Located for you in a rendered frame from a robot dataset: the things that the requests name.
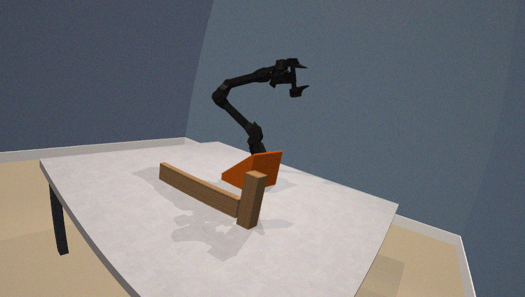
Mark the light wooden plank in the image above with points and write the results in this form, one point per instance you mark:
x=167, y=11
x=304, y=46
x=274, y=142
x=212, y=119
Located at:
x=207, y=193

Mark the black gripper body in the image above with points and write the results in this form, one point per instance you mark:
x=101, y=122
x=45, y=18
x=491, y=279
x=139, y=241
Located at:
x=291, y=77

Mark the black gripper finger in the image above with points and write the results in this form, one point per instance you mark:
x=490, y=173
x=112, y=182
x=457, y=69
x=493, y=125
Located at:
x=299, y=89
x=296, y=64

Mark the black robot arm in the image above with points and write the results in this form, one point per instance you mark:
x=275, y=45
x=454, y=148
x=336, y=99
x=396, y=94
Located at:
x=277, y=74

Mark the wooden post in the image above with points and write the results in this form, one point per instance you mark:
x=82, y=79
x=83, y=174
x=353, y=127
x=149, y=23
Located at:
x=251, y=199

